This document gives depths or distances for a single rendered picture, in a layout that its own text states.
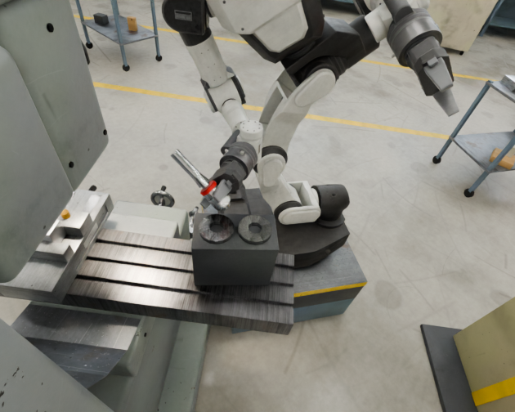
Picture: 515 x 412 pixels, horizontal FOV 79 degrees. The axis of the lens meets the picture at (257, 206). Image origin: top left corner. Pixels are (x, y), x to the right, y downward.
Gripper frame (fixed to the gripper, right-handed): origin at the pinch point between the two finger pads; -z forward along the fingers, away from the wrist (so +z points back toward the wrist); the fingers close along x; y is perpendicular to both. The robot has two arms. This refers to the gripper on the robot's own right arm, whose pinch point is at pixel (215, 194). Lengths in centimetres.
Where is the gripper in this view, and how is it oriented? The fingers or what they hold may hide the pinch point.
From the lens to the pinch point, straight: 78.1
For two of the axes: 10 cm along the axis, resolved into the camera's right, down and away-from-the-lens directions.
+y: -6.3, -6.9, -3.6
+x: -6.8, 2.6, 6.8
